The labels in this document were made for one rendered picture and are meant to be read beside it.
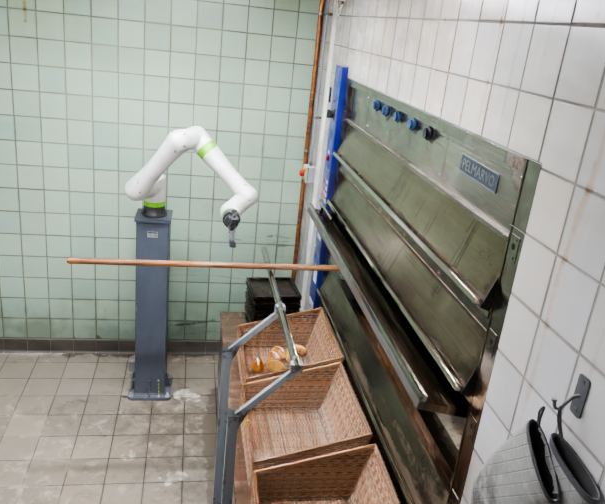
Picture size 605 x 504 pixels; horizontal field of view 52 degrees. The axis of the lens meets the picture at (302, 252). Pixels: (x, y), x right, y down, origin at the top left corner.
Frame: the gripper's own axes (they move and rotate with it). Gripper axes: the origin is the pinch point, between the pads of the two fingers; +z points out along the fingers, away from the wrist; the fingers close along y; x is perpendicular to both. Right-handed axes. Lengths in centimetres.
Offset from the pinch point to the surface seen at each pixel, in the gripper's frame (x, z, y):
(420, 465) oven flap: -56, 133, 32
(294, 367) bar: -18, 96, 18
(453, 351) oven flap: -55, 142, -16
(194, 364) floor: 14, -98, 134
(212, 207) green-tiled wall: 7, -115, 22
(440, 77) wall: -56, 94, -88
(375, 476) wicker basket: -50, 111, 55
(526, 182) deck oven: -56, 158, -70
